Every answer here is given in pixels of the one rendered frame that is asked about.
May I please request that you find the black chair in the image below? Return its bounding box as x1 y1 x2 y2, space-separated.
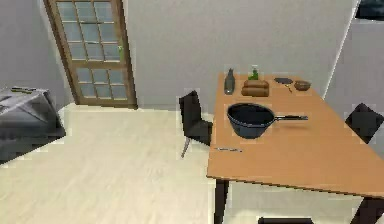
344 102 384 145
257 216 315 224
178 89 214 159

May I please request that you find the grey glass bottle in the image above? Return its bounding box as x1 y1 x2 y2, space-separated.
223 67 236 96

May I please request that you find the green spray bottle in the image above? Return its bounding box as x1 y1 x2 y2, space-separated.
247 65 260 81

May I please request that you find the grey knife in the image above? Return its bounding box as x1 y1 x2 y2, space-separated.
214 146 243 154

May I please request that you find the dark blue pan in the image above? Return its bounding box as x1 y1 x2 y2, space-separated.
226 102 309 140

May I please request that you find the brown bread loaf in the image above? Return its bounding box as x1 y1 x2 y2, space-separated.
241 79 270 98

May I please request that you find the dark spatula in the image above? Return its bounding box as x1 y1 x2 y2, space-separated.
273 77 294 94

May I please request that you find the wooden glass-paned door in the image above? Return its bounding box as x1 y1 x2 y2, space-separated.
43 0 139 110

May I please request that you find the brown bowl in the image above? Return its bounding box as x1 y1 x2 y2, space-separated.
293 80 312 92

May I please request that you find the wooden dining table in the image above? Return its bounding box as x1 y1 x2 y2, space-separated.
206 72 384 224

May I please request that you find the grey cabinet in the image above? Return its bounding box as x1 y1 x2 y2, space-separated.
0 86 67 165

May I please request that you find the dark remote control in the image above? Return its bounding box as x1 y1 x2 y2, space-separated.
10 86 38 95

